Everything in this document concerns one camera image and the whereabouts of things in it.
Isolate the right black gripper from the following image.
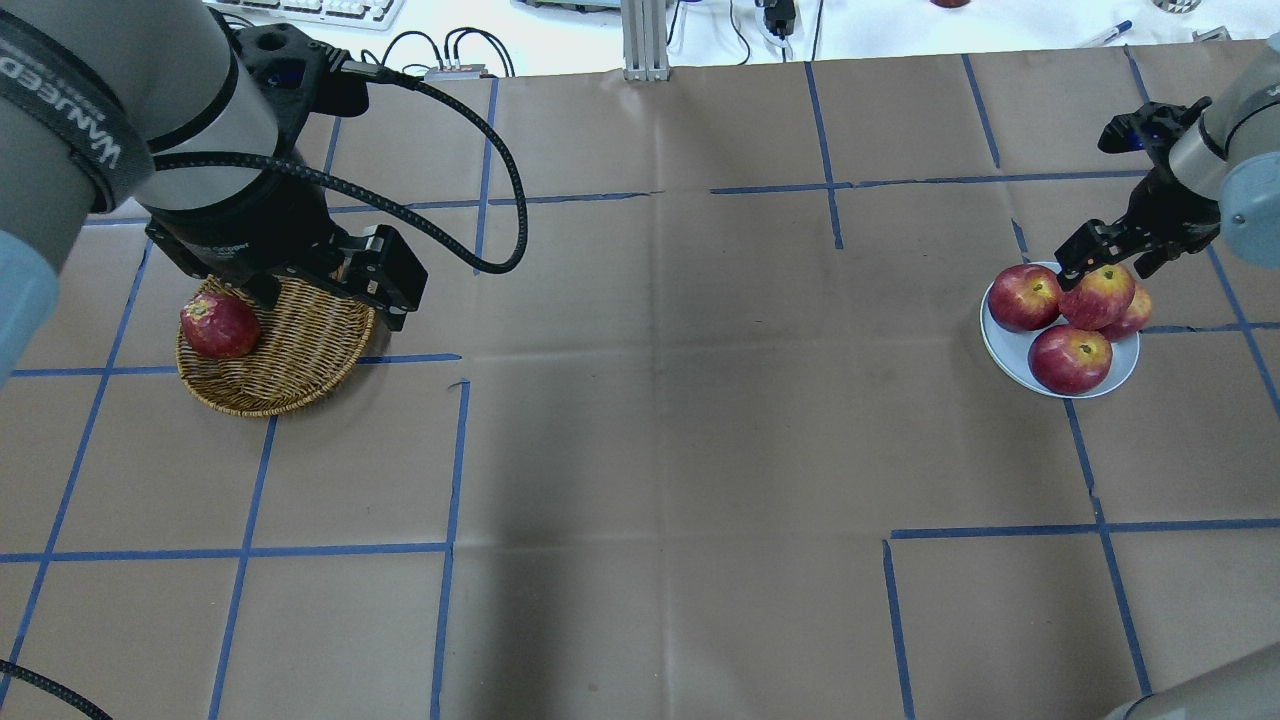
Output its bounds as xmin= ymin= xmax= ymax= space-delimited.
xmin=1053 ymin=97 xmax=1220 ymax=281

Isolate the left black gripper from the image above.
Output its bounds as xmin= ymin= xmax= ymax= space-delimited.
xmin=145 ymin=23 xmax=428 ymax=332

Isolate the red yellow striped apple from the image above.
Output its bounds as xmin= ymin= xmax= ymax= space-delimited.
xmin=1059 ymin=264 xmax=1137 ymax=331

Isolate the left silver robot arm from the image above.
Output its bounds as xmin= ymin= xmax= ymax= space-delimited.
xmin=3 ymin=1 xmax=529 ymax=375

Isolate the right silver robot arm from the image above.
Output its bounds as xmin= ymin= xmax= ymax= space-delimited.
xmin=1088 ymin=35 xmax=1277 ymax=278

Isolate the red apple with yellow top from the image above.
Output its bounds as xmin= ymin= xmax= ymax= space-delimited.
xmin=1098 ymin=282 xmax=1153 ymax=343

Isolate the woven wicker basket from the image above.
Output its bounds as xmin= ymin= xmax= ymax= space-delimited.
xmin=175 ymin=279 xmax=378 ymax=418

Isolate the dark red apple on plate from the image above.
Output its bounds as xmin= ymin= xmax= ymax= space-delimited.
xmin=986 ymin=263 xmax=1062 ymax=332

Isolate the dark red apple in basket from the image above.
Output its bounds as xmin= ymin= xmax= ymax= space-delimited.
xmin=180 ymin=291 xmax=262 ymax=359

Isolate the red apple front on plate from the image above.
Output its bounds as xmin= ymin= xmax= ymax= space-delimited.
xmin=1027 ymin=324 xmax=1114 ymax=396

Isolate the light blue plate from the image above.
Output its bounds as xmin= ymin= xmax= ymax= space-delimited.
xmin=980 ymin=263 xmax=1140 ymax=398

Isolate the blue white pen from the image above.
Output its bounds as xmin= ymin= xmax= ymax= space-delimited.
xmin=1076 ymin=19 xmax=1133 ymax=49

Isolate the white keyboard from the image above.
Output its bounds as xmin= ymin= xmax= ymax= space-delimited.
xmin=205 ymin=1 xmax=410 ymax=31

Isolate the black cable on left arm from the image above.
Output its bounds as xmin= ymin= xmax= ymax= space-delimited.
xmin=150 ymin=60 xmax=529 ymax=275

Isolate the aluminium frame post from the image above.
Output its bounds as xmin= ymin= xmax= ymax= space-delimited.
xmin=620 ymin=0 xmax=671 ymax=82

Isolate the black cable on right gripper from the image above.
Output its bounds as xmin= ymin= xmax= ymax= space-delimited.
xmin=0 ymin=659 xmax=113 ymax=720

